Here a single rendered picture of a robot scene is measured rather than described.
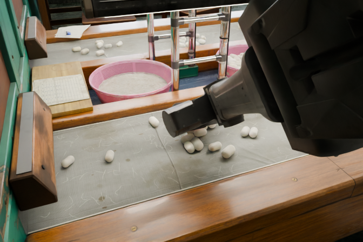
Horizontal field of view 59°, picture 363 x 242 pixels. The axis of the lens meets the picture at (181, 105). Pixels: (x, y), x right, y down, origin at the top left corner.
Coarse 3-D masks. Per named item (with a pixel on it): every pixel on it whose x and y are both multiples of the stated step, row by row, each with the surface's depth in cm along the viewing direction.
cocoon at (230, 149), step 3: (225, 147) 71; (228, 147) 71; (231, 147) 71; (234, 147) 71; (225, 150) 70; (228, 150) 70; (231, 150) 70; (234, 150) 71; (222, 153) 70; (225, 153) 70; (228, 153) 70; (231, 153) 70; (225, 156) 70; (228, 156) 70
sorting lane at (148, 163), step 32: (96, 128) 81; (128, 128) 81; (160, 128) 81; (224, 128) 81; (96, 160) 70; (128, 160) 70; (160, 160) 70; (192, 160) 70; (224, 160) 70; (256, 160) 70; (288, 160) 70; (64, 192) 62; (96, 192) 62; (128, 192) 62; (160, 192) 62; (32, 224) 56
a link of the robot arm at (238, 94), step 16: (256, 0) 20; (272, 0) 19; (240, 16) 24; (256, 16) 21; (256, 64) 24; (224, 80) 52; (240, 80) 29; (256, 80) 24; (208, 96) 59; (224, 96) 41; (240, 96) 31; (256, 96) 25; (272, 96) 24; (224, 112) 49; (240, 112) 36; (256, 112) 29; (272, 112) 24; (304, 144) 22; (320, 144) 20; (336, 144) 19; (352, 144) 18
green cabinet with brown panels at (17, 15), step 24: (0, 0) 79; (24, 0) 137; (0, 24) 67; (24, 24) 116; (0, 48) 69; (0, 72) 64; (0, 96) 60; (0, 120) 57; (0, 144) 53; (0, 168) 48; (0, 192) 44; (0, 216) 41; (0, 240) 39
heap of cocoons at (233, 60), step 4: (228, 56) 122; (232, 56) 123; (236, 56) 121; (240, 56) 122; (228, 60) 119; (232, 60) 119; (236, 60) 118; (240, 60) 120; (228, 64) 120; (232, 64) 115; (236, 64) 116; (240, 64) 115
